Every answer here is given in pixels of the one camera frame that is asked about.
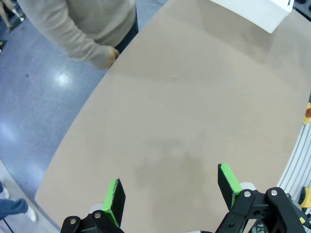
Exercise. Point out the bystander in blue jeans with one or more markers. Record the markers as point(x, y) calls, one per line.
point(12, 208)

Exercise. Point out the person in beige sweater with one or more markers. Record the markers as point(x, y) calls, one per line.
point(102, 19)

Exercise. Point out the person's right forearm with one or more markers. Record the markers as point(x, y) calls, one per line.
point(80, 46)

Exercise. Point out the red emergency stop button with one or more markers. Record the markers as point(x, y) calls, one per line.
point(308, 112)

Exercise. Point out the white plastic storage box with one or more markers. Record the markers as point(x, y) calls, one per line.
point(262, 12)

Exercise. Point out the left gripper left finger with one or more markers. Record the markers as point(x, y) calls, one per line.
point(114, 204)

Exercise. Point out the person's right hand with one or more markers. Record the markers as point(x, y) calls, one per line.
point(113, 54)

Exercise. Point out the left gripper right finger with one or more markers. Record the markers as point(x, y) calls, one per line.
point(245, 211)

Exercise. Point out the aluminium frame rail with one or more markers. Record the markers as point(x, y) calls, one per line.
point(296, 157)

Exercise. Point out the yellow and black bracket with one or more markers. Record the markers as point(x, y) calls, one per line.
point(306, 197)

